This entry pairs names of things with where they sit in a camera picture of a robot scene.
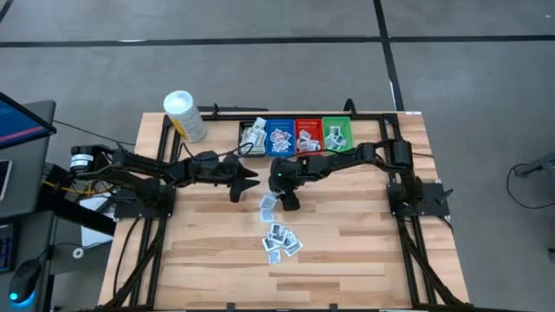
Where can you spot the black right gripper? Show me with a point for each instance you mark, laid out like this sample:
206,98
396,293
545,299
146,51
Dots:
289,201

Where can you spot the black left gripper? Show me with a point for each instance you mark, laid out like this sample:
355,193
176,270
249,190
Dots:
236,193

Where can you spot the long plain white packet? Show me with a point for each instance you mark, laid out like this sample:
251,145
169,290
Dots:
248,141

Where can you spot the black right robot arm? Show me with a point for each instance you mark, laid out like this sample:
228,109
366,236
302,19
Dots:
338,162

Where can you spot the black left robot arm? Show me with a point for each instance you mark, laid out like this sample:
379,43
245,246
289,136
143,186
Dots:
143,167

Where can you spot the black slotted plastic basket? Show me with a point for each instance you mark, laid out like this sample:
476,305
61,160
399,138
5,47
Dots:
239,149

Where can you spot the blue slotted plastic basket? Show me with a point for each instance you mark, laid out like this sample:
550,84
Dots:
288,123

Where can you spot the red slotted plastic basket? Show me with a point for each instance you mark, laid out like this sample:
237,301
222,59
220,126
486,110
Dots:
316,125

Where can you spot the white wipes canister yellow label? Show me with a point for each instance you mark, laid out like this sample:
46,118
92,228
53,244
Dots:
184,112

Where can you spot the green slotted plastic basket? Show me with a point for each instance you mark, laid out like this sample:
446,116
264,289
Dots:
347,123

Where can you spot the white paper sheet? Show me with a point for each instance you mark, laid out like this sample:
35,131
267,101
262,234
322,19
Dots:
93,225

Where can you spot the black diagonal support beam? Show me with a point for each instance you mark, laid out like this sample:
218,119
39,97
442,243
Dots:
82,216

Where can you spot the white tape roll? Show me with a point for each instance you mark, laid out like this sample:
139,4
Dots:
78,252

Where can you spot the laptop with blue screen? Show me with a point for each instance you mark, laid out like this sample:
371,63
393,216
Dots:
26,173

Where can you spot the monitor with blue screen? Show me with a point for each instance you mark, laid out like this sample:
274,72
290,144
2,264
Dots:
17,121

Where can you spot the smartphone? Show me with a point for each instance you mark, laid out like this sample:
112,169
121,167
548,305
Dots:
3,178

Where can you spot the black computer mouse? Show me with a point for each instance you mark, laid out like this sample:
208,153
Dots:
25,279

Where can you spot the grey stand foot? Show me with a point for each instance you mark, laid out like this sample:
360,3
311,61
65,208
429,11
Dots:
537,164

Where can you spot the black keyboard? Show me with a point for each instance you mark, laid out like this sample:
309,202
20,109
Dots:
5,253

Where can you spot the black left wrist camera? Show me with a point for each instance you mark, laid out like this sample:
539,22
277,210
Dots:
233,161

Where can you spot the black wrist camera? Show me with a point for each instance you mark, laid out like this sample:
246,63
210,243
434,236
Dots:
233,161
291,169

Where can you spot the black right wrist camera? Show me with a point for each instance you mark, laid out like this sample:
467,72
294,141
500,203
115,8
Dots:
291,169

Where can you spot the black frame clamp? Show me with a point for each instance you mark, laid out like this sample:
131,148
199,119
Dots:
349,106

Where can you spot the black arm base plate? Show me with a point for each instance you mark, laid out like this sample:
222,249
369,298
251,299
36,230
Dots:
433,210
130,212

